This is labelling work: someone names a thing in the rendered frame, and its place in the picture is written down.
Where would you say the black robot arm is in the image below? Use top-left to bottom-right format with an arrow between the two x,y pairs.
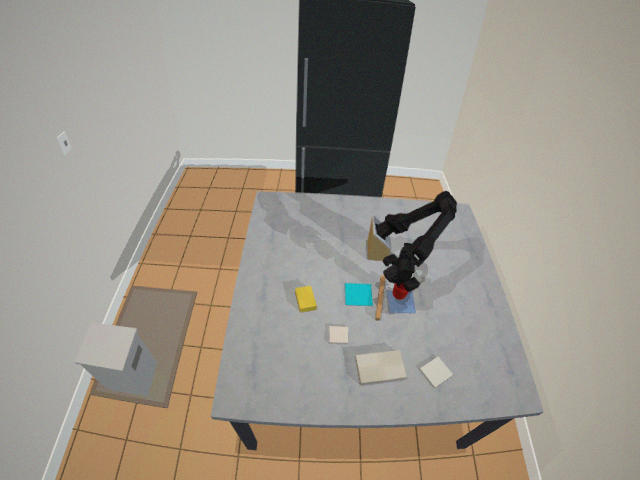
375,191 -> 457,284

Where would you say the red cup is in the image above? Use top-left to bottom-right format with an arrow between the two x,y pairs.
392,282 -> 409,300

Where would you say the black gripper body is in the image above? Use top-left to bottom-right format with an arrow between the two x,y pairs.
383,254 -> 420,292

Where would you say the wooden plank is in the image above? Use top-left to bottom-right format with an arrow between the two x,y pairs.
375,275 -> 385,321

